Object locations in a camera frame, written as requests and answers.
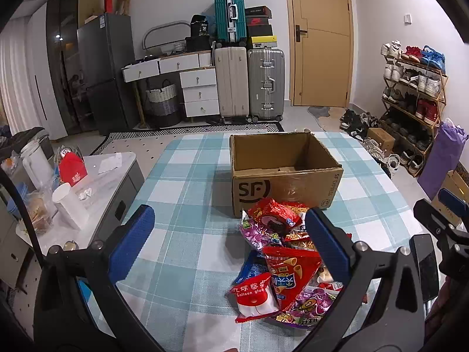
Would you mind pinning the wooden yellow door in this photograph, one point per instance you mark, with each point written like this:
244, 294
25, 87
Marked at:
321, 48

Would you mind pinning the small cardboard box on floor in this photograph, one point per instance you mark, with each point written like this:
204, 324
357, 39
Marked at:
384, 140

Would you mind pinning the grey white side cabinet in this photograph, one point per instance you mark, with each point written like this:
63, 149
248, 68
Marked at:
112, 194

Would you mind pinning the red gift bag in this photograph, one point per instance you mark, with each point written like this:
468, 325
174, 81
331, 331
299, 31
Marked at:
71, 166

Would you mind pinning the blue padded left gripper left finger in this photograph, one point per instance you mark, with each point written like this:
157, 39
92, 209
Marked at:
131, 238

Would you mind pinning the silver hard suitcase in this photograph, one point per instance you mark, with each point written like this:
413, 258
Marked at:
266, 77

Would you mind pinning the red white jelly snack pack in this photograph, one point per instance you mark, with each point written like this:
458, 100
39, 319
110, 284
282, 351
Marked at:
255, 298

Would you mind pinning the dotted beige rug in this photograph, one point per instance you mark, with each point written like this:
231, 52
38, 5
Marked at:
148, 145

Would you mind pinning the teal hard suitcase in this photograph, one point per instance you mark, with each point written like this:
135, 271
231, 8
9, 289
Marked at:
230, 18

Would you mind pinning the teal white plaid tablecloth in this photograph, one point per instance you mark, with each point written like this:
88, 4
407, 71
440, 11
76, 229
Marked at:
179, 285

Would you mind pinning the white drawer desk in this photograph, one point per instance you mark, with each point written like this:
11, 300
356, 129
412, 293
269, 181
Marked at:
197, 79

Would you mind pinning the stack of shoe boxes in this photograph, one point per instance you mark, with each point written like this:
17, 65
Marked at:
259, 30

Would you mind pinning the woven laundry basket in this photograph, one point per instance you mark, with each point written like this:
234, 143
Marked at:
162, 105

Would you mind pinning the red cookie snack bag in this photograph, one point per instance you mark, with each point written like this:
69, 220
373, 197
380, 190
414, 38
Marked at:
279, 217

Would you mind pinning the purple candy snack bag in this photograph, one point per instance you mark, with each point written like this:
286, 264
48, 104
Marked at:
308, 309

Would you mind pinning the red orange chip bag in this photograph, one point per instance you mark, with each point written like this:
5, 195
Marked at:
291, 270

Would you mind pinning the clear plastic pitcher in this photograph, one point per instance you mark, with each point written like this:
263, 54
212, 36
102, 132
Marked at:
36, 164

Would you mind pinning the shoe rack with shoes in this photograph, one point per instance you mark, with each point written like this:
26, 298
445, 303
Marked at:
414, 98

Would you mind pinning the black refrigerator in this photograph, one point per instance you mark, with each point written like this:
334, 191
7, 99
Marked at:
105, 48

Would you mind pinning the beige hard suitcase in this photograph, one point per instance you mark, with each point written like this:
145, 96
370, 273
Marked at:
232, 82

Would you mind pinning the brown SF cardboard box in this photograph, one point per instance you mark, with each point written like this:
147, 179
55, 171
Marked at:
287, 167

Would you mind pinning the blue cookie snack pack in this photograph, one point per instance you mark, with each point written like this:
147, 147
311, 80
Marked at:
254, 265

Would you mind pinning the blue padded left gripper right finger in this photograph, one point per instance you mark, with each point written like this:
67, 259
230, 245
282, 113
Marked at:
333, 245

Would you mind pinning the white paper cup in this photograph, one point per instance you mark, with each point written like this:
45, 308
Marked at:
69, 205

